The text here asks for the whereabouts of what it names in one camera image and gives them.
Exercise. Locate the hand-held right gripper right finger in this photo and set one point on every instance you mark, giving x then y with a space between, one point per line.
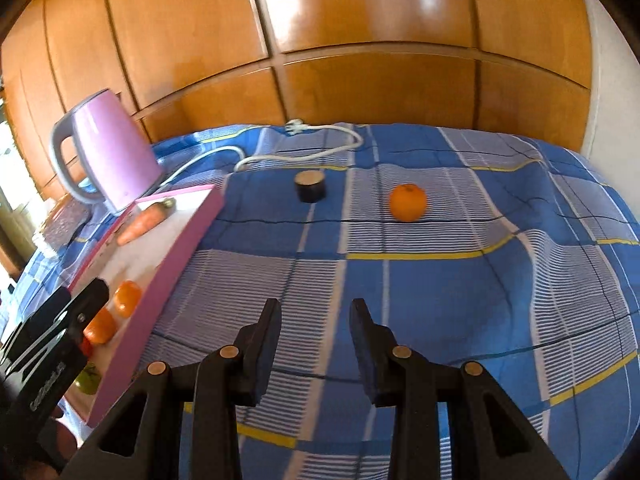
365 357

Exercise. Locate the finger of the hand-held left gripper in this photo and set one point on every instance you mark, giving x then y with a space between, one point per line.
87 302
47 312

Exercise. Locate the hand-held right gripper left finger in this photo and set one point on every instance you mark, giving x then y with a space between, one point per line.
265 352

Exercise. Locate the orange tangerine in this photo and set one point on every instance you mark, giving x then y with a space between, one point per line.
127 297
408 203
100 327

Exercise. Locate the red tomato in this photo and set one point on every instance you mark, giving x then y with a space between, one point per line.
86 347

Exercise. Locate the green tangerine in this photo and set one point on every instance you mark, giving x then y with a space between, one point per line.
89 380

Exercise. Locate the pink tray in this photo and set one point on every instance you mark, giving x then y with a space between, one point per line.
165 240

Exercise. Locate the blue plaid blanket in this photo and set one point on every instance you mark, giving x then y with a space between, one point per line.
425 310

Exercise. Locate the grey speckled object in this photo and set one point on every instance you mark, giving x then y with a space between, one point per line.
62 225

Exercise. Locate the carrot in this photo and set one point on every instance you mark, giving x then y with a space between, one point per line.
142 222

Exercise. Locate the pink electric kettle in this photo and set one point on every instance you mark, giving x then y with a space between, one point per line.
115 155

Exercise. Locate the small eggplant slice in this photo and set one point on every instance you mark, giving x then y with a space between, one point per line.
310 187

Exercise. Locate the wooden wardrobe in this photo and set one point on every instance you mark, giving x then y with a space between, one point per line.
350 35

